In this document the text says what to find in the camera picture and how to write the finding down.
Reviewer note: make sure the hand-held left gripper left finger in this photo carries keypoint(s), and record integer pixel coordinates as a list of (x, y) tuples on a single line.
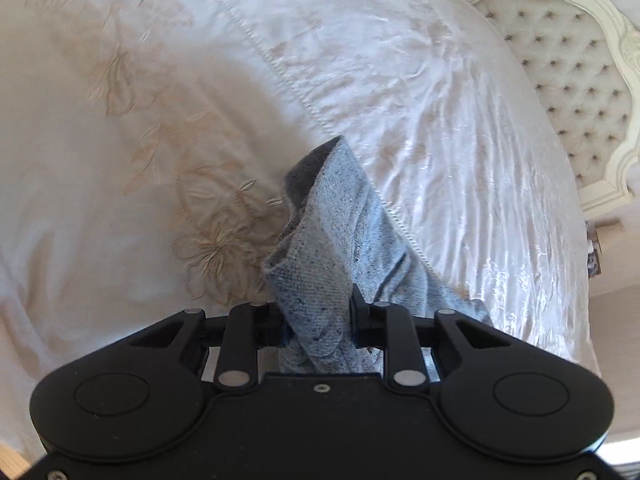
[(272, 327)]

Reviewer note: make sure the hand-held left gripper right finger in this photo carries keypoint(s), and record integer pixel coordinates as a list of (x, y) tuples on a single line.
[(358, 321)]

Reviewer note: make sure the grey speckled pants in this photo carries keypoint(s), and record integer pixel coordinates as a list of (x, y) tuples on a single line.
[(330, 240)]

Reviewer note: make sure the cream nightstand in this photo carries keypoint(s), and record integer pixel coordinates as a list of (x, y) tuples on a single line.
[(612, 260)]

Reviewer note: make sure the cream embroidered bedspread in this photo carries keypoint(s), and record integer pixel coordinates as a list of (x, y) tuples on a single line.
[(150, 85)]

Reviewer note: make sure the cream tufted headboard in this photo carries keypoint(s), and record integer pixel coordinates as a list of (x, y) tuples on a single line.
[(565, 60)]

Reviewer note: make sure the wooden photo frame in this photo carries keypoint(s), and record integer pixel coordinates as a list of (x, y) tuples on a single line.
[(592, 262)]

